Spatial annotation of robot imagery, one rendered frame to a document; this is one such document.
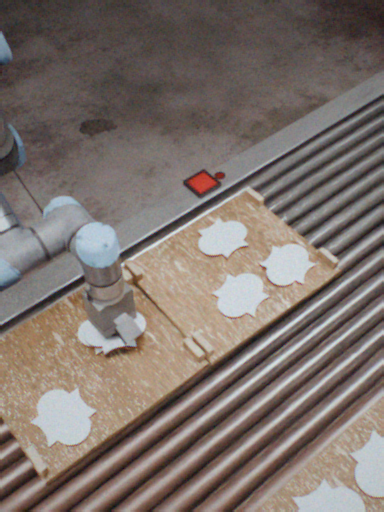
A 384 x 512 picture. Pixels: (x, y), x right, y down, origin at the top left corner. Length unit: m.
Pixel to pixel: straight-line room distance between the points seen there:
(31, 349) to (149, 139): 2.07
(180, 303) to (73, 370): 0.29
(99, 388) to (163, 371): 0.14
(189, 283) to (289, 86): 2.37
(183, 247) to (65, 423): 0.53
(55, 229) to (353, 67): 2.96
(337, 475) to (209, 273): 0.55
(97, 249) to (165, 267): 0.42
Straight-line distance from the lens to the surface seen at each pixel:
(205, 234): 1.57
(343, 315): 1.49
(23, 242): 1.20
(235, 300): 1.45
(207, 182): 1.73
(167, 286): 1.49
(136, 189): 3.06
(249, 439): 1.31
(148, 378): 1.35
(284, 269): 1.51
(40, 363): 1.41
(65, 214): 1.22
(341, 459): 1.30
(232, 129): 3.39
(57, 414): 1.33
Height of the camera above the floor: 2.12
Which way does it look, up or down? 51 degrees down
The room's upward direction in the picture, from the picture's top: 1 degrees counter-clockwise
